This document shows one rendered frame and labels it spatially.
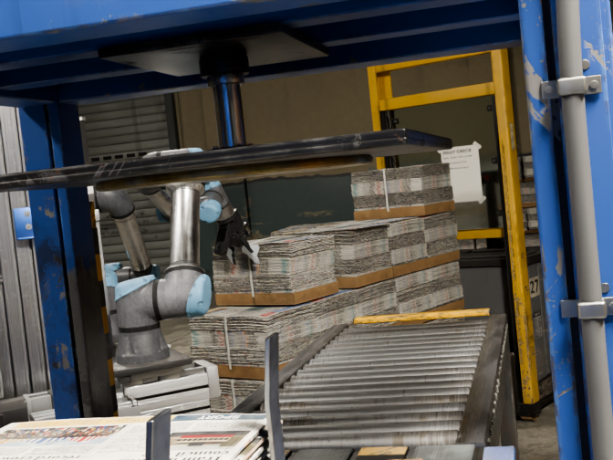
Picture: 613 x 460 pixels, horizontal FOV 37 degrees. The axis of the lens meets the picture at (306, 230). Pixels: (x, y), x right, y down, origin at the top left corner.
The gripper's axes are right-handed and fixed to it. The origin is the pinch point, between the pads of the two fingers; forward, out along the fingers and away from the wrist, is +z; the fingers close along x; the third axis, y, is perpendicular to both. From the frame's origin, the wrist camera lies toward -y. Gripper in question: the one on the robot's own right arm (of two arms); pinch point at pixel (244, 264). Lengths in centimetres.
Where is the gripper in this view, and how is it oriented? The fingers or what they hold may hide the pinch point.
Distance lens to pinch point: 339.4
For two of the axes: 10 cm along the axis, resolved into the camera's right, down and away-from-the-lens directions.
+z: 3.8, 8.1, 4.4
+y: 4.6, -5.8, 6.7
